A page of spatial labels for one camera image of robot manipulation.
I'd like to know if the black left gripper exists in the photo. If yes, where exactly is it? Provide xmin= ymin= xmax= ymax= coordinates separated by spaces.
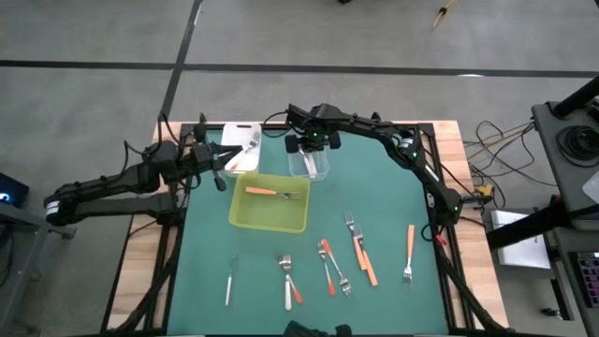
xmin=190 ymin=124 xmax=245 ymax=192

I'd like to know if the coiled black cable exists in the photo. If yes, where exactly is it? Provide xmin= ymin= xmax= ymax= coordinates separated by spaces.
xmin=555 ymin=124 xmax=599 ymax=169

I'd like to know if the white plastic bin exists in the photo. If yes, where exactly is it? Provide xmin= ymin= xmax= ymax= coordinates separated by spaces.
xmin=219 ymin=121 xmax=263 ymax=175

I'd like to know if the red-orange-handled fork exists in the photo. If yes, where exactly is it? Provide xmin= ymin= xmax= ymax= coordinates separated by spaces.
xmin=228 ymin=131 xmax=261 ymax=172
xmin=282 ymin=256 xmax=304 ymax=306
xmin=320 ymin=238 xmax=356 ymax=299
xmin=316 ymin=241 xmax=337 ymax=298

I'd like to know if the white paper sheet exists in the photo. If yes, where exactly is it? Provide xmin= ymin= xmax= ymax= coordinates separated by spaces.
xmin=582 ymin=169 xmax=599 ymax=206

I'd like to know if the clear plastic bin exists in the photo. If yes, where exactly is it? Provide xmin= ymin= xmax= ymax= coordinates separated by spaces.
xmin=285 ymin=147 xmax=331 ymax=183

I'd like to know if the black pole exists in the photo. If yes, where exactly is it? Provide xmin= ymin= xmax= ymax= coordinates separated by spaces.
xmin=551 ymin=74 xmax=599 ymax=119

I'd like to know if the yellow hanging cord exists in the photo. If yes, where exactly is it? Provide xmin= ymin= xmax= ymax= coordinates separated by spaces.
xmin=431 ymin=0 xmax=459 ymax=31

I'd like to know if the grey equipment cart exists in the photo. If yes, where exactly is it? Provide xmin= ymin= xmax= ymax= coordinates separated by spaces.
xmin=531 ymin=100 xmax=599 ymax=233

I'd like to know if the thick white-handled fork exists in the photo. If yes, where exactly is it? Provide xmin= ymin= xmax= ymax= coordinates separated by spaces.
xmin=277 ymin=254 xmax=295 ymax=313

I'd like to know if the green table mat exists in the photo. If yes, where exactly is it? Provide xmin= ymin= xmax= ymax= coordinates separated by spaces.
xmin=166 ymin=127 xmax=451 ymax=336

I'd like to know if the silver laptop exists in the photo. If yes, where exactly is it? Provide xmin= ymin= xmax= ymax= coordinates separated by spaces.
xmin=489 ymin=209 xmax=552 ymax=271

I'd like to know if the black device with blue light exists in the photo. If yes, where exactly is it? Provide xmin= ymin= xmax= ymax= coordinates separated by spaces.
xmin=0 ymin=171 xmax=30 ymax=210

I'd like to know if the black table frame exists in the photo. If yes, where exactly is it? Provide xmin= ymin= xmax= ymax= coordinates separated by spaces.
xmin=100 ymin=111 xmax=514 ymax=337

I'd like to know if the yellow translucent plastic bin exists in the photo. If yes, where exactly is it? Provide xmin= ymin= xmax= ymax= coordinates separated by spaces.
xmin=227 ymin=171 xmax=312 ymax=234

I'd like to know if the grey metal table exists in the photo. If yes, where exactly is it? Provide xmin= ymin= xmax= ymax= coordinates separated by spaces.
xmin=0 ymin=200 xmax=79 ymax=336

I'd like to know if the keyboard with lit keys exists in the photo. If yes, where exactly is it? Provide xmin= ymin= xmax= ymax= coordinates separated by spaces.
xmin=568 ymin=250 xmax=599 ymax=311

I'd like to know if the black beam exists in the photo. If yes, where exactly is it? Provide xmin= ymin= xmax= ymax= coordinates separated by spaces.
xmin=485 ymin=194 xmax=581 ymax=252

